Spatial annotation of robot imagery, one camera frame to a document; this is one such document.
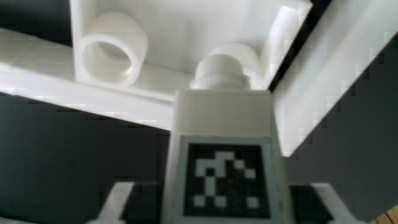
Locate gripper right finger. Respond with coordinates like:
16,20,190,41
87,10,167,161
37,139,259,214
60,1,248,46
310,183,366,224

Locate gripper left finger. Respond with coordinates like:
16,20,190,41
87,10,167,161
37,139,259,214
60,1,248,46
87,182,135,224

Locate white chair leg with marker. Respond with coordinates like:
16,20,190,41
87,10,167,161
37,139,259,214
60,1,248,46
159,55,294,224

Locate white chair seat piece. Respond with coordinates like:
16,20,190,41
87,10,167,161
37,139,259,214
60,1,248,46
69,0,312,101

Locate white right side wall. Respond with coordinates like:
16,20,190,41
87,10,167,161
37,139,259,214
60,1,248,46
273,0,398,157

